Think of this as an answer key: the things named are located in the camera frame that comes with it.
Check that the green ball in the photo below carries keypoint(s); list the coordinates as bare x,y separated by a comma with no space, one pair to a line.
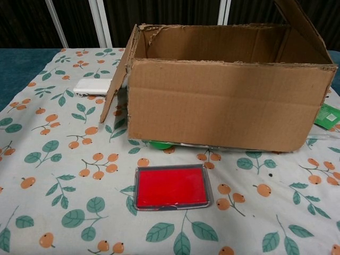
159,145

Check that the clear plastic tube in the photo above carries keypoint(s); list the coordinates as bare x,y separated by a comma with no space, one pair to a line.
321,136

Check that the white metal frame post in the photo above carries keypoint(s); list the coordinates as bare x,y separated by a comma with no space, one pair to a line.
224,12
101,24

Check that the thin grey frame post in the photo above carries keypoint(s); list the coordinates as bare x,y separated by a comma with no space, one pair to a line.
57,24

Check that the green plastic packet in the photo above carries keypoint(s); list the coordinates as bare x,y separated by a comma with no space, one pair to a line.
329,117

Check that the white rectangular case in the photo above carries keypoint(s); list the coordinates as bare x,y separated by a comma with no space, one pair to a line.
90,86

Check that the floral tablecloth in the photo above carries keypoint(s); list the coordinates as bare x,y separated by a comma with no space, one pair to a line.
66,172

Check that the red ink pad case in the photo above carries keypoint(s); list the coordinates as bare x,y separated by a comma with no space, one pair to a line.
172,188

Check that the brown cardboard box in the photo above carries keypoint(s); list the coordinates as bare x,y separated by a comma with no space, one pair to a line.
212,106

